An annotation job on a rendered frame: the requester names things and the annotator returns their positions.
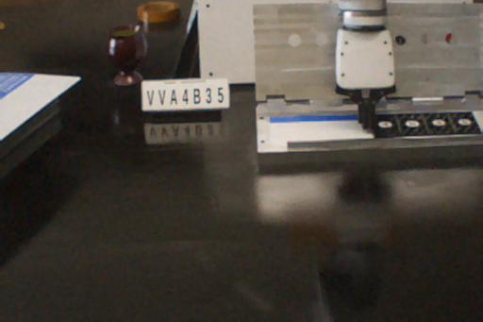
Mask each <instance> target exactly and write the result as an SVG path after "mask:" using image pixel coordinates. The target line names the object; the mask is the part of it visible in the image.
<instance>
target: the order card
mask: <svg viewBox="0 0 483 322"><path fill-rule="evenodd" d="M216 108H229V88H228V78H227V77H215V78H189V79H165V80H156V81H144V82H142V109H143V110H191V109H216Z"/></svg>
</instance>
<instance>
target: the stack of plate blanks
mask: <svg viewBox="0 0 483 322"><path fill-rule="evenodd" d="M8 76H10V73H4V74H0V81H1V80H3V79H4V78H7V77H8ZM61 129H62V127H61V112H60V109H59V102H58V97H56V98H55V99H54V100H53V101H52V102H49V103H48V104H47V105H45V106H44V108H42V109H41V110H38V111H37V112H36V113H35V114H34V115H32V117H29V118H28V119H27V120H26V121H24V123H23V124H21V125H19V126H18V127H16V129H14V130H13V131H11V133H10V134H9V135H7V136H6V138H3V139H2V140H1V141H0V179H2V178H3V177H4V176H5V175H6V174H8V173H9V172H10V171H11V170H12V169H14V168H15V167H16V166H17V165H18V164H19V163H21V162H22V161H23V160H24V159H25V158H27V157H28V156H30V155H31V153H33V152H34V151H35V150H37V149H38V148H39V147H40V146H41V145H42V144H44V143H46V142H47V140H48V139H50V138H51V137H53V136H54V135H55V134H57V132H58V131H59V130H61Z"/></svg>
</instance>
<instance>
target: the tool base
mask: <svg viewBox="0 0 483 322"><path fill-rule="evenodd" d="M446 102H454V103H446ZM401 103H407V104H401ZM411 103H412V99H406V98H401V99H385V96H383V97H382V98H381V99H380V100H379V102H378V103H377V104H376V105H375V113H385V112H397V113H409V112H431V111H477V110H481V111H483V97H479V96H478V95H477V94H475V95H473V94H465V95H463V98H451V97H446V98H443V102H442V104H433V105H411ZM353 104H356V103H355V102H354V101H353V100H343V106H342V107H337V108H323V107H313V108H311V107H306V106H309V101H304V102H284V99H267V103H258V107H259V108H257V120H258V165H270V164H296V163H322V162H348V161H396V160H420V159H438V158H454V157H472V156H483V140H480V141H457V142H435V143H411V144H363V145H314V146H287V145H271V146H270V137H269V124H268V117H269V116H286V115H300V116H310V115H336V114H358V105H353ZM285 106H286V107H285ZM259 117H264V118H263V119H259ZM260 141H265V143H261V142H260Z"/></svg>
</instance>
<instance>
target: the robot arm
mask: <svg viewBox="0 0 483 322"><path fill-rule="evenodd" d="M338 5H339V10H340V13H337V19H338V21H341V22H342V23H343V24H344V26H343V27H342V29H339V30H338V42H337V49H336V66H335V71H336V79H337V84H336V89H335V92H336V93H337V94H340V95H345V96H349V97H350V98H351V99H352V100H353V101H354V102H355V103H356V104H357V105H358V124H359V125H361V127H362V129H367V128H368V129H373V124H375V105H376V104H377V103H378V102H379V100H380V99H381V98H382V97H383V96H385V95H389V94H392V93H395V92H396V87H395V58H394V48H393V41H392V36H391V30H390V29H387V28H385V27H384V26H382V25H386V24H387V23H388V15H387V0H338ZM361 89H371V90H370V95H369V100H368V101H367V105H365V102H364V101H363V97H362V92H361ZM352 90H353V91H352Z"/></svg>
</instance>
